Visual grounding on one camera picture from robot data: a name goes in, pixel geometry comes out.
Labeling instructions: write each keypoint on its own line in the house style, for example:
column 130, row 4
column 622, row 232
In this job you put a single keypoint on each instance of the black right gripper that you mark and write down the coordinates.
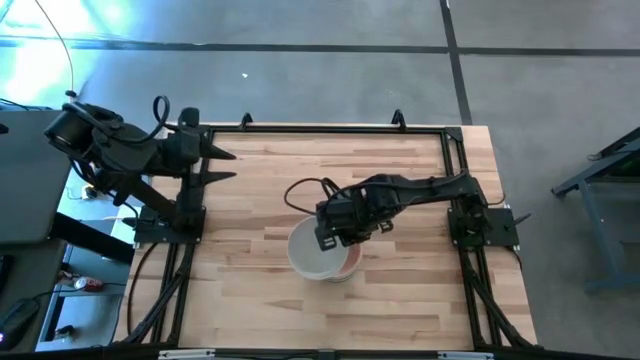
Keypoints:
column 355, row 215

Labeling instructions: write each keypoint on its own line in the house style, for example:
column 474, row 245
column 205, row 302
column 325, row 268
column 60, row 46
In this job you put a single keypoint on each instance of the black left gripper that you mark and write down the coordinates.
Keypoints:
column 182, row 150

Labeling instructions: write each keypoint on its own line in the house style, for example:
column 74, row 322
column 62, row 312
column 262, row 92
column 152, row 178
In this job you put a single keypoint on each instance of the large white speckled bowl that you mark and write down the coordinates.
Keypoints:
column 310, row 255

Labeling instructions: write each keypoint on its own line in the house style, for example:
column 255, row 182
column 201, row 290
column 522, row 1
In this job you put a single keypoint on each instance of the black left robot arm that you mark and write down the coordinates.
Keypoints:
column 125, row 150

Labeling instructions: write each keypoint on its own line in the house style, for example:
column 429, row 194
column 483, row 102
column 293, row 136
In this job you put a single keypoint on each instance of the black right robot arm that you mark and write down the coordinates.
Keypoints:
column 430, row 187

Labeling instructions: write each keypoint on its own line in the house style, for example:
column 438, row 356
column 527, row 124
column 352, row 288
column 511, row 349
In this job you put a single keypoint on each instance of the reddish brown bowl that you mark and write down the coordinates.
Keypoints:
column 354, row 261

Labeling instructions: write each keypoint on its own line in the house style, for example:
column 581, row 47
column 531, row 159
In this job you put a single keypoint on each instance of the black desk beam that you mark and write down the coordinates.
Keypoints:
column 90, row 237

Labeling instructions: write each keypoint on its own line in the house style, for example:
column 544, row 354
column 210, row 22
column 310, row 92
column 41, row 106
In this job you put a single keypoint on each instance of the red drink can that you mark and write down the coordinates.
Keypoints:
column 90, row 284

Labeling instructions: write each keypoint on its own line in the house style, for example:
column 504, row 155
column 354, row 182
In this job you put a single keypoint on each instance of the grey desk top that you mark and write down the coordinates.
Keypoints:
column 30, row 175

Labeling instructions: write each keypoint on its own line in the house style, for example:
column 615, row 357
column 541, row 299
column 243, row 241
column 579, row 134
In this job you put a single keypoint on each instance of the blue-grey metal cart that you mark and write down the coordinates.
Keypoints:
column 600, row 200

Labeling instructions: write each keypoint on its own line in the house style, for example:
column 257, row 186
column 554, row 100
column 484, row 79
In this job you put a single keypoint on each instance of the black computer mouse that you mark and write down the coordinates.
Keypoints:
column 17, row 320

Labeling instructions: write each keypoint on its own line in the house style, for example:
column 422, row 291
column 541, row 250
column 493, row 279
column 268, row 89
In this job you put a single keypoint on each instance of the black frame hook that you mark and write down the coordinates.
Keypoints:
column 398, row 119
column 245, row 120
column 188, row 116

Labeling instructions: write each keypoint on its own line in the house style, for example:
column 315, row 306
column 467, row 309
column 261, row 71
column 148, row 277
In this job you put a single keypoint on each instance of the black aluminium table frame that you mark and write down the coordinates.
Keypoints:
column 325, row 130

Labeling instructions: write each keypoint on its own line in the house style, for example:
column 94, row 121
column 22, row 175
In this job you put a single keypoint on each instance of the silver frame bracket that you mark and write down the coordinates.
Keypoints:
column 185, row 355
column 465, row 356

